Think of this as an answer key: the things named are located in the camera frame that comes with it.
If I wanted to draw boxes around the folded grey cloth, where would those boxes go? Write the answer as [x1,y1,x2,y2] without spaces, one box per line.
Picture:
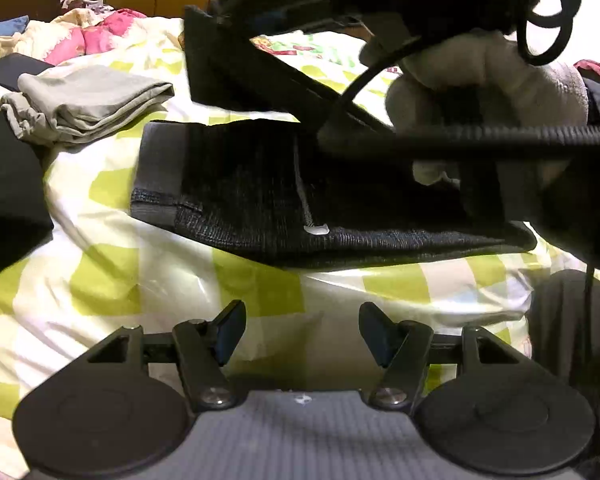
[0,64,176,145]

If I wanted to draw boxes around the blue pillow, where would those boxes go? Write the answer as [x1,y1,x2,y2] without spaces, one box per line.
[0,16,31,39]

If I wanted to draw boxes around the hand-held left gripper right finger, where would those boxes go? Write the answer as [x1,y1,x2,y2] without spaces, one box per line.
[359,302,523,410]

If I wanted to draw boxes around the person's right hand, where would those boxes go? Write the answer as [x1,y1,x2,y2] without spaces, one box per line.
[360,29,590,187]

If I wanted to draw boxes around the flat black box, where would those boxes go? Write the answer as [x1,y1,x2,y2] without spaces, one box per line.
[0,54,50,92]

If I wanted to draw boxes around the black cable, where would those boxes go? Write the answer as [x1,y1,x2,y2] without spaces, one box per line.
[325,0,600,461]

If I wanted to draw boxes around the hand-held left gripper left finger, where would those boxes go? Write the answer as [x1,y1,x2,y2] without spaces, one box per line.
[87,300,247,410]

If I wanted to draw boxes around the green checked printed quilt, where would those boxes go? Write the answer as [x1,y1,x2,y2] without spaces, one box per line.
[0,9,600,478]

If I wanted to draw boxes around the black cloth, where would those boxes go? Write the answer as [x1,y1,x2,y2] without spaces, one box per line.
[0,111,55,283]

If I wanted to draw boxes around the dark grey plaid pants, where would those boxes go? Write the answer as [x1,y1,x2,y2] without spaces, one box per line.
[130,119,538,270]

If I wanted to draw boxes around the person's leg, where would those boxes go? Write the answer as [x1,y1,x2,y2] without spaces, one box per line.
[524,269,600,413]

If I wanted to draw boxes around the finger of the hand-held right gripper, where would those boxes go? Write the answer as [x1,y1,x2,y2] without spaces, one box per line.
[184,4,397,136]

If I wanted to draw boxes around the black corrugated hose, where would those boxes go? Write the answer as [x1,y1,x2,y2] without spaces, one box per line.
[317,125,600,162]

